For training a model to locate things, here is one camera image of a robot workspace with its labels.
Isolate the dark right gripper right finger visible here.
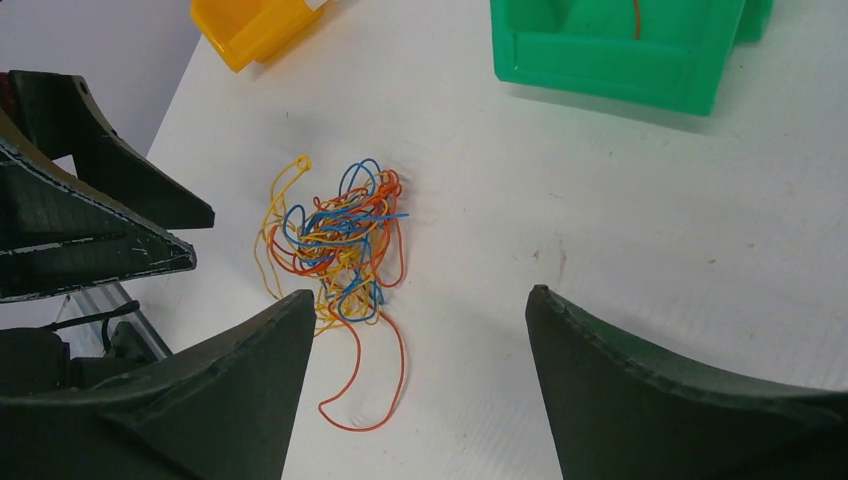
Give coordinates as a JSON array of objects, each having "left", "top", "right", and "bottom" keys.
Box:
[{"left": 525, "top": 285, "right": 847, "bottom": 479}]

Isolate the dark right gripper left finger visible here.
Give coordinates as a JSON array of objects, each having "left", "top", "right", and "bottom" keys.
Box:
[{"left": 1, "top": 290, "right": 316, "bottom": 479}]

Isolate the yellow plastic bin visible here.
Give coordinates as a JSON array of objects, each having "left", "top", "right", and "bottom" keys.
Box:
[{"left": 190, "top": 0, "right": 326, "bottom": 73}]

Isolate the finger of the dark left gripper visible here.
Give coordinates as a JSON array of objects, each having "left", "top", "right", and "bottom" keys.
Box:
[
  {"left": 6, "top": 70, "right": 215, "bottom": 230},
  {"left": 1, "top": 115, "right": 197, "bottom": 303}
]

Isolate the green plastic bin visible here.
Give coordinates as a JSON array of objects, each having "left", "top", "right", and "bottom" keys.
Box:
[{"left": 490, "top": 0, "right": 774, "bottom": 116}]

